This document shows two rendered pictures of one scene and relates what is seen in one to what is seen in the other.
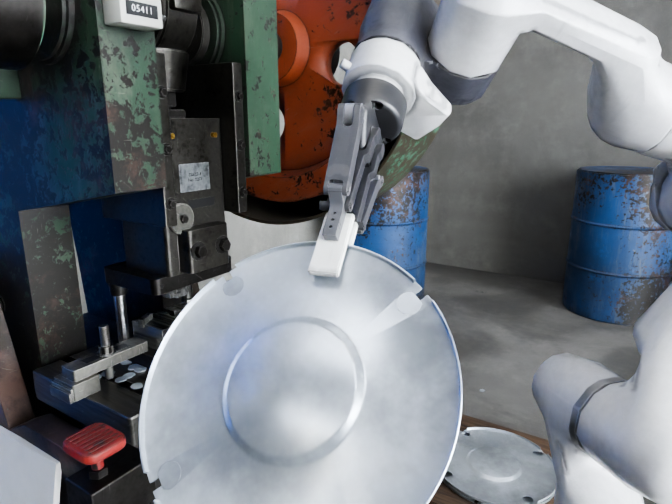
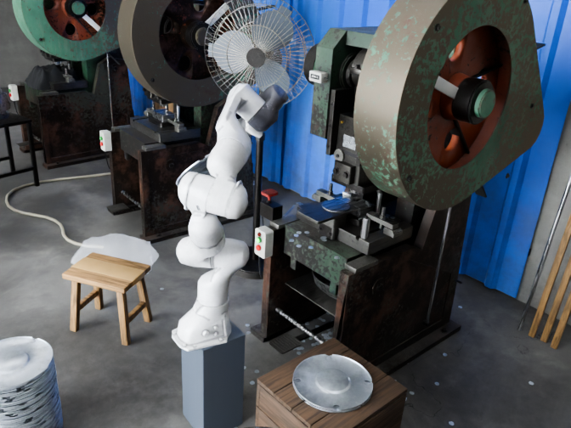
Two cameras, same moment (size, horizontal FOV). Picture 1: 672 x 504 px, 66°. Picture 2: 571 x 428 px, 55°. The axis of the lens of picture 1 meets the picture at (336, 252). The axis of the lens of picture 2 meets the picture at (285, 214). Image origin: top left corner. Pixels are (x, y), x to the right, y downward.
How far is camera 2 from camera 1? 2.39 m
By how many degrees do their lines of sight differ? 97
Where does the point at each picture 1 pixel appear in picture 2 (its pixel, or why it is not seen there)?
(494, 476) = (319, 373)
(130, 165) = (315, 126)
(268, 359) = not seen: hidden behind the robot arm
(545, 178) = not seen: outside the picture
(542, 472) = (317, 398)
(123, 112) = (316, 108)
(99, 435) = (270, 192)
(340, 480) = not seen: hidden behind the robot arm
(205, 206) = (352, 156)
